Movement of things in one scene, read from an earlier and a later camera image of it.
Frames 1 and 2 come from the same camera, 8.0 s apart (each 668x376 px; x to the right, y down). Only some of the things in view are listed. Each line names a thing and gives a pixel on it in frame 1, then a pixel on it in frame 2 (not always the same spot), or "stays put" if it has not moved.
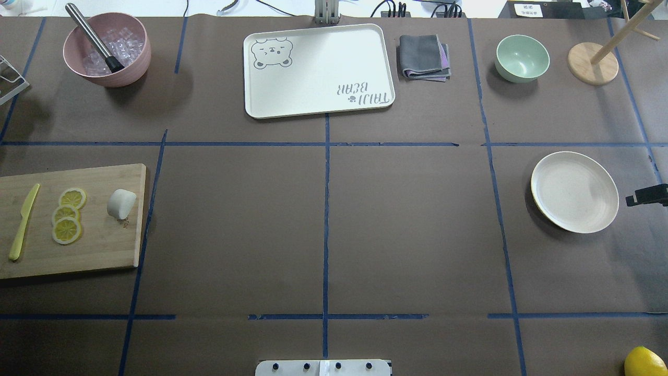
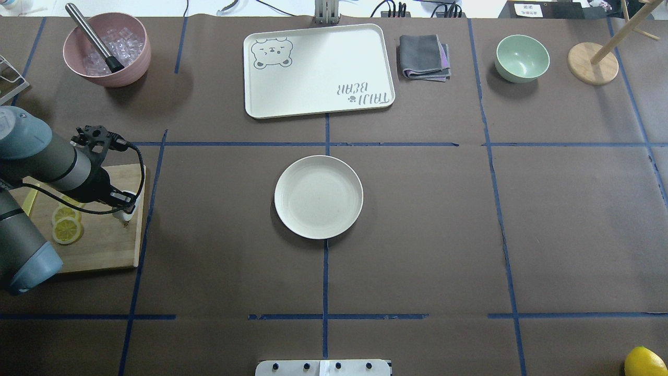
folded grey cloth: x=424 y=57 stays put
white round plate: x=574 y=191 to x=318 y=197
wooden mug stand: x=594 y=63 stays put
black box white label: x=541 y=10 stays put
